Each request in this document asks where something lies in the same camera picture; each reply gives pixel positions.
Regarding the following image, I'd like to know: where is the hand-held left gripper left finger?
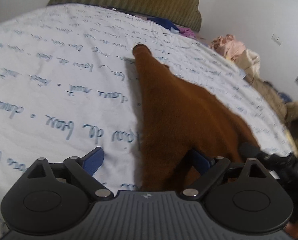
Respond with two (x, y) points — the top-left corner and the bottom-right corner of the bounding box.
(21, 147), (114, 200)

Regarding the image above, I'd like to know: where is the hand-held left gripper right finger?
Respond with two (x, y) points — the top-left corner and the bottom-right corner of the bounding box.
(182, 150), (274, 200)

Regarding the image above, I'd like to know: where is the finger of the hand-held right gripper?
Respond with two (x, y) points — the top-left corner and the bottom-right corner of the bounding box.
(239, 142), (267, 159)

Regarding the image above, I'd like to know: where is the brown knit sweater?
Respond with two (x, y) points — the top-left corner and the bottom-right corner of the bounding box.
(132, 44), (260, 193)

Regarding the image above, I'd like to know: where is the khaki garment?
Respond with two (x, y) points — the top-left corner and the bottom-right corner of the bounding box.
(244, 72), (288, 123)

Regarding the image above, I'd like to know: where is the white script-print bedsheet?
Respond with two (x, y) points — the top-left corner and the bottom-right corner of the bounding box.
(0, 4), (297, 240)

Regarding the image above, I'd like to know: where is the cream crumpled garment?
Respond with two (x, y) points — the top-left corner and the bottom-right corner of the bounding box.
(235, 49), (260, 73)

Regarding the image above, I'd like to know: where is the pink crumpled garment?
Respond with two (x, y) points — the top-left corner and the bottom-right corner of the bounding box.
(210, 34), (247, 58)

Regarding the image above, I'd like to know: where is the purple cloth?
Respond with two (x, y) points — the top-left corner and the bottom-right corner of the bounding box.
(179, 26), (198, 39)

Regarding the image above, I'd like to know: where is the dark blue cloth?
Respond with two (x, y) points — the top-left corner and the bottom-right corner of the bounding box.
(147, 17), (179, 30)

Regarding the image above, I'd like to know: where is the olive padded headboard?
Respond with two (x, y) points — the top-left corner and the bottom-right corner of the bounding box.
(46, 0), (202, 33)

